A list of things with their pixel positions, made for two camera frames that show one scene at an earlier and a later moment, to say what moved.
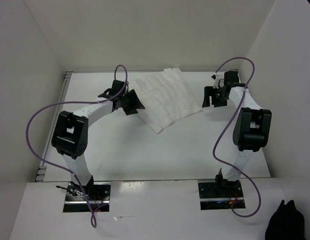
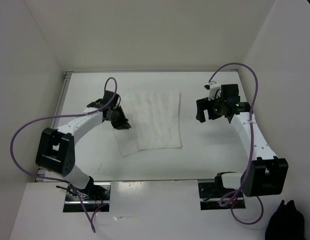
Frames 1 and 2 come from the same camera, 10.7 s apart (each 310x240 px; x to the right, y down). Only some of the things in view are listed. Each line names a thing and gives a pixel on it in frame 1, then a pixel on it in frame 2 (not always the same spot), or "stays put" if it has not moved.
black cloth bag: [286, 223] stays put
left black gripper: [135, 102] → [123, 123]
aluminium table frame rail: [66, 80] stays put
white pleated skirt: [166, 98] → [154, 120]
